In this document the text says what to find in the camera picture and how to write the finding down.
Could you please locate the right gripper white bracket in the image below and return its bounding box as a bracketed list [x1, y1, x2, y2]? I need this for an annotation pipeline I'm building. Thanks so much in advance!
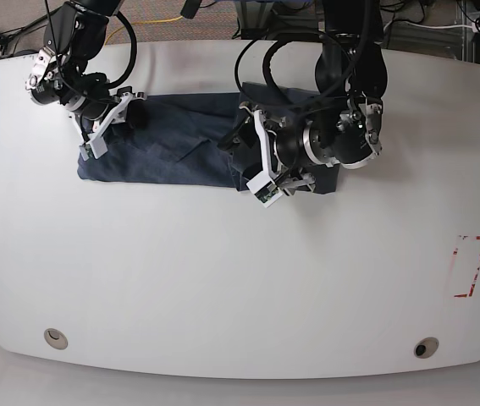
[68, 89, 148, 144]

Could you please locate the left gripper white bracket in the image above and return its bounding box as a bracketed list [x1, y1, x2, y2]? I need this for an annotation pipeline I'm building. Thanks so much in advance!
[218, 101, 316, 196]

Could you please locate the dark blue T-shirt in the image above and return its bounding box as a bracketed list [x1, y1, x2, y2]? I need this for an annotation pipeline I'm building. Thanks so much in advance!
[75, 81, 342, 196]

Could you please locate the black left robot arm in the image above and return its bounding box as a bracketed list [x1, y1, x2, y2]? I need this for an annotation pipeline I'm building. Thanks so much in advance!
[218, 1, 388, 203]

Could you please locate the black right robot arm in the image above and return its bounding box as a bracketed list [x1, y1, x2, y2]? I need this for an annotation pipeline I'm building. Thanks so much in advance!
[25, 1, 146, 160]

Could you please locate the red tape rectangle marking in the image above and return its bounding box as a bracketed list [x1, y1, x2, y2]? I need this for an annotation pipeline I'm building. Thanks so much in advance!
[449, 235, 480, 299]

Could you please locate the left table grommet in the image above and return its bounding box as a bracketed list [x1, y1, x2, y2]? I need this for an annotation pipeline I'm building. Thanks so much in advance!
[44, 328, 69, 350]

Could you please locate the table grommet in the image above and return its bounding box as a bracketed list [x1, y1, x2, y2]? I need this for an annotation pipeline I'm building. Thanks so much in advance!
[413, 337, 439, 359]
[44, 328, 69, 350]

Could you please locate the right table grommet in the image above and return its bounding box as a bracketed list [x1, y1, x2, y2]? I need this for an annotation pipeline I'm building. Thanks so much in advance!
[413, 337, 439, 359]

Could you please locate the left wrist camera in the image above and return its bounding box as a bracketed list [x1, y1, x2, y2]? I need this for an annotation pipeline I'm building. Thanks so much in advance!
[247, 173, 284, 208]

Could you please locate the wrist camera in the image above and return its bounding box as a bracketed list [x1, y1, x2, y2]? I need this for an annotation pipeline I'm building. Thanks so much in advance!
[80, 138, 108, 161]
[247, 173, 284, 208]

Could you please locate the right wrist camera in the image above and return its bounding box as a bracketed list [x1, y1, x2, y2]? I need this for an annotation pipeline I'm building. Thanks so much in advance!
[80, 138, 108, 161]

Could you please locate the yellow cable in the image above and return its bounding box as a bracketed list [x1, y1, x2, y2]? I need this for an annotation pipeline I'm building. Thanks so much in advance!
[108, 14, 184, 41]

